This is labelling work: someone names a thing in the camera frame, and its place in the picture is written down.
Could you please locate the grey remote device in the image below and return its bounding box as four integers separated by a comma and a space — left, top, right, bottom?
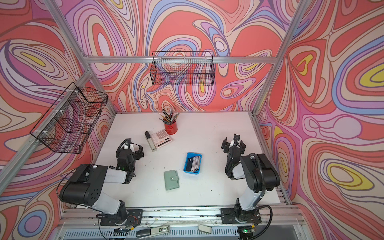
136, 225, 170, 239

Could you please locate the red metal pen cup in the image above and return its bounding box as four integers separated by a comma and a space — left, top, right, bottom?
164, 121, 178, 135

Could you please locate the blue plastic card tray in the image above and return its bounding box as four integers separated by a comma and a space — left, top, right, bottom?
184, 152, 202, 175

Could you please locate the pens and pencils bunch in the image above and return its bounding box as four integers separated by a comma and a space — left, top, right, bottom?
161, 108, 180, 125

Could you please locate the pink calculator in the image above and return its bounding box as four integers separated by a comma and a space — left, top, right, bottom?
151, 130, 173, 149

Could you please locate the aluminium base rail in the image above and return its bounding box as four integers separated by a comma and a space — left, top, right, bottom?
58, 205, 306, 227

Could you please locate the small grey oval object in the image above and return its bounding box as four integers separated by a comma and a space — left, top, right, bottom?
198, 225, 213, 234

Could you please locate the green card holder wallet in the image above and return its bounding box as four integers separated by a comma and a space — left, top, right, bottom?
164, 170, 180, 191

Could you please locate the black wire basket wall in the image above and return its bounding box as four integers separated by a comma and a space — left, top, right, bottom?
30, 82, 108, 154
150, 50, 216, 86

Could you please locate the stack of credit cards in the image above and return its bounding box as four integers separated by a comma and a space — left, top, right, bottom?
185, 156, 201, 173

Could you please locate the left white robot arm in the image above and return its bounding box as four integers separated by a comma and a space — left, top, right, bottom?
59, 139, 144, 229

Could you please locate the grey stapler black tip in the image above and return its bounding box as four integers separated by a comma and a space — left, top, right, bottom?
145, 131, 157, 152

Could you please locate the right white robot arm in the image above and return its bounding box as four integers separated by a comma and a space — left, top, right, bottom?
221, 134, 281, 225

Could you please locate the black wire basket left wall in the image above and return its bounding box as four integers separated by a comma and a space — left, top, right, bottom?
30, 82, 108, 154

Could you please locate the black wire basket back wall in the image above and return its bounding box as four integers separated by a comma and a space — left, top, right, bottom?
150, 50, 216, 86

